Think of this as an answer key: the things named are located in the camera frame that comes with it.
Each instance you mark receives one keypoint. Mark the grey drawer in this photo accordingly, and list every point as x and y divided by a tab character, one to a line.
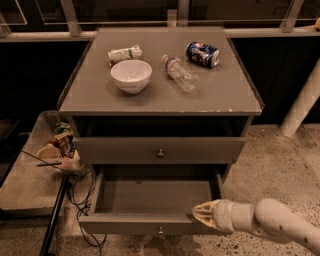
159	150
151	199

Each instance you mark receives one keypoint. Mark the white diagonal post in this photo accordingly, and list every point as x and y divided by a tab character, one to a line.
306	99

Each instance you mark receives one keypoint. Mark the blue soda can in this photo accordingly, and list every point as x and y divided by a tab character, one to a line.
204	54

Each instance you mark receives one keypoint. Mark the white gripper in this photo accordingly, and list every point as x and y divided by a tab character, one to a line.
222	215

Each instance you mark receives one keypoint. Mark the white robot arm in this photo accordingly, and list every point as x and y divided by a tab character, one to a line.
266	219

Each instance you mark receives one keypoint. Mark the clear plastic water bottle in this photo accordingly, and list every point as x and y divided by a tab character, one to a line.
180	73

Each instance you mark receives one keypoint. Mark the metal railing frame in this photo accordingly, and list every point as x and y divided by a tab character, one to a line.
54	20

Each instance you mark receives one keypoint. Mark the grey side tray table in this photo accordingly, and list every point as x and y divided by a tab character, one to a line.
30	190

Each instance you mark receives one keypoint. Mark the white bowl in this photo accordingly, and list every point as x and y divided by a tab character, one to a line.
131	76

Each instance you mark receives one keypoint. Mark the white green crushed can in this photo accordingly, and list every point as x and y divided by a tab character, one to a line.
117	55

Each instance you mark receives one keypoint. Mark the grey drawer cabinet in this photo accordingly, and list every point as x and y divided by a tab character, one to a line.
224	104

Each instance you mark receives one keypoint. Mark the grey top drawer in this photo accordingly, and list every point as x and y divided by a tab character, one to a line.
159	150

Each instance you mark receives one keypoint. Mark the pile of small objects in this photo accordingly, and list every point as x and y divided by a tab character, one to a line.
60	151

